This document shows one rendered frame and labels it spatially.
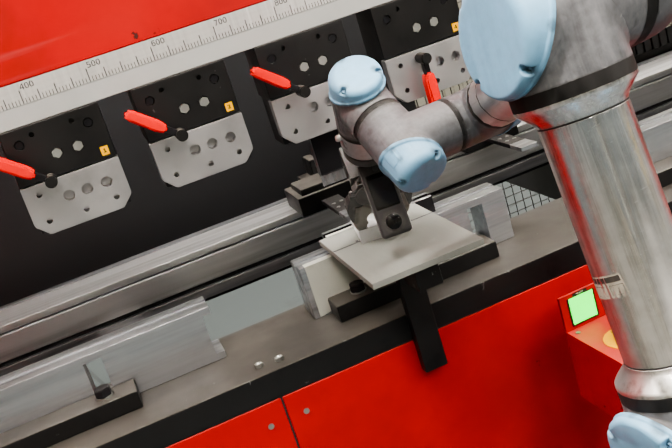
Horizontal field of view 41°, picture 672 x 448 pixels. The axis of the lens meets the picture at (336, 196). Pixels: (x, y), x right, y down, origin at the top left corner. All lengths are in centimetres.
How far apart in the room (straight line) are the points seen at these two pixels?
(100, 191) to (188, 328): 27
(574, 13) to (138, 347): 95
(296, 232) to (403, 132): 67
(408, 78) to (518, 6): 75
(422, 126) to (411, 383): 51
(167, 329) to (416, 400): 42
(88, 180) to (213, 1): 33
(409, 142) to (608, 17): 40
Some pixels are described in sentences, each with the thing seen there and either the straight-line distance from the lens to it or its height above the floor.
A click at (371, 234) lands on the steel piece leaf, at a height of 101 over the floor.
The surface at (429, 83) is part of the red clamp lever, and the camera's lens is 148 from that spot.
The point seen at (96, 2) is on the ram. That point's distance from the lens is 140.
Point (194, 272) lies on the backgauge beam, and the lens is 176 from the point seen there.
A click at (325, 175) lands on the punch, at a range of 152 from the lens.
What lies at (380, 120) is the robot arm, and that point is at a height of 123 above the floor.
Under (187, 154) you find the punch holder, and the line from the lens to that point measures 142.
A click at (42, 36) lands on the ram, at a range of 140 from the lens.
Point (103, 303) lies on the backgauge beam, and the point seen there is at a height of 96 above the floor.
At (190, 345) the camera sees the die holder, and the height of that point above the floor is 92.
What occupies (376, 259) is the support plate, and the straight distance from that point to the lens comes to 137.
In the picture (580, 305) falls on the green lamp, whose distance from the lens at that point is 150.
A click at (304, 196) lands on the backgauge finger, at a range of 172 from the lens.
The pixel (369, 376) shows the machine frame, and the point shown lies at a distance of 148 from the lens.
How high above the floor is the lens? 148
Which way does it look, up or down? 16 degrees down
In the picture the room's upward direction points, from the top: 17 degrees counter-clockwise
